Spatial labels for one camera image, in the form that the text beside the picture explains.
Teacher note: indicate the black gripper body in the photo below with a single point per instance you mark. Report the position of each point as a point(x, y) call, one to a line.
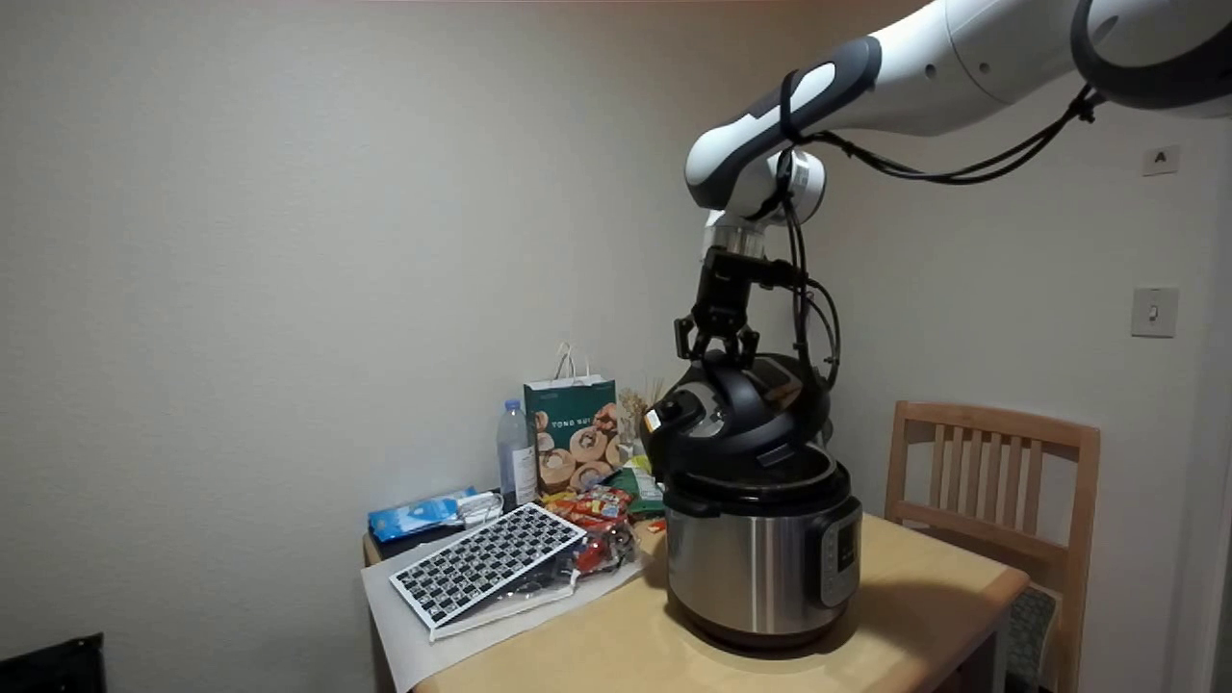
point(721, 303)

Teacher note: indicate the black rice cooker lid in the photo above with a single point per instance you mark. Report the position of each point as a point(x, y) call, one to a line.
point(735, 423)

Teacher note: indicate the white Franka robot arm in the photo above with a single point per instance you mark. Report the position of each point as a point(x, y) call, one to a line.
point(977, 60)

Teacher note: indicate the stainless rice cooker base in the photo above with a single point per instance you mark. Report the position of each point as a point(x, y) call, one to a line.
point(743, 570)

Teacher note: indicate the beige crumpled paper bag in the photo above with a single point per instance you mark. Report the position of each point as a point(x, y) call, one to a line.
point(638, 412)

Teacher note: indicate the green paper gift bag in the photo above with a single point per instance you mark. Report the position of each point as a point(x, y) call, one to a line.
point(565, 408)

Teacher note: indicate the green yellow snack package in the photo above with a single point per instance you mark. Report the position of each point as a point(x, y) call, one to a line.
point(638, 490)

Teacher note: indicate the clear plastic water bottle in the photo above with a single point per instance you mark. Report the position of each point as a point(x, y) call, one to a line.
point(516, 462)

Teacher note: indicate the red snack packages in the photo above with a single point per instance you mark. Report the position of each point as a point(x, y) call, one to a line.
point(603, 531)

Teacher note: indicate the wooden chair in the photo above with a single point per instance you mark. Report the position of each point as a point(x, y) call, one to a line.
point(995, 466)

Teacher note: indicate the black white patterned board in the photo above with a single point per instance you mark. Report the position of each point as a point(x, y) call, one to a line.
point(488, 565)

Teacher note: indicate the blue plastic package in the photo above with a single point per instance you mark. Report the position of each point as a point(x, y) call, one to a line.
point(417, 522)

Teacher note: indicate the grey patterned chair cushion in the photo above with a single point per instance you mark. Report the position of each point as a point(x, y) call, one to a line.
point(1025, 635)

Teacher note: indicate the black box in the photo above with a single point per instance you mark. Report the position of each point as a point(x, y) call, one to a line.
point(51, 667)

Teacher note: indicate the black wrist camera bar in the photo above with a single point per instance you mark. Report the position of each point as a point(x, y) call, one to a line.
point(756, 266)

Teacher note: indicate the white wall switch plate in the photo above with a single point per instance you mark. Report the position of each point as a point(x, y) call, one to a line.
point(1154, 312)

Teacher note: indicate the small white wall sensor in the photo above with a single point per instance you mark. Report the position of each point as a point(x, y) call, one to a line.
point(1159, 159)

